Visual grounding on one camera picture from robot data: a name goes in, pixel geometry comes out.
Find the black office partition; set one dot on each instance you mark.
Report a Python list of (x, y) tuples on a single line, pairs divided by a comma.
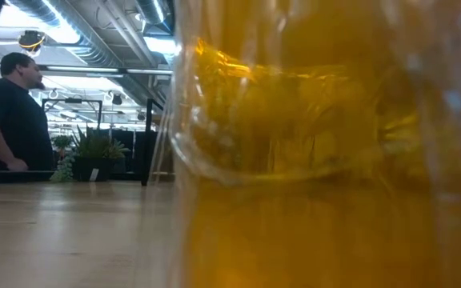
[(132, 148)]

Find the orange pill bottle white cap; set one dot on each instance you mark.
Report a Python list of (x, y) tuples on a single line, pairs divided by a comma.
[(314, 200)]

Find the black spotlight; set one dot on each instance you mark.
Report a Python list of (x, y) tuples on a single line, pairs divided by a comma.
[(117, 99)]

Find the potted succulent plant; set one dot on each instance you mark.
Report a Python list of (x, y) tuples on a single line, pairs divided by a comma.
[(94, 154)]

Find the white plant tag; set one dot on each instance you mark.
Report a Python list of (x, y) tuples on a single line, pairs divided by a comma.
[(94, 174)]

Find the small background potted plant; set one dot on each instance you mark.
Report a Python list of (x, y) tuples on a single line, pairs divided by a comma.
[(61, 142)]

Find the person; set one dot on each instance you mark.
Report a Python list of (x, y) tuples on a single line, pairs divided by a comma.
[(18, 120)]

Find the wooden shelf black frame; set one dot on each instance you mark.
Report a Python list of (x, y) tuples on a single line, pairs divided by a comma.
[(146, 152)]

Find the black metal rig frame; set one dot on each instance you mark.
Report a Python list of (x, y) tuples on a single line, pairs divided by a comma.
[(72, 100)]

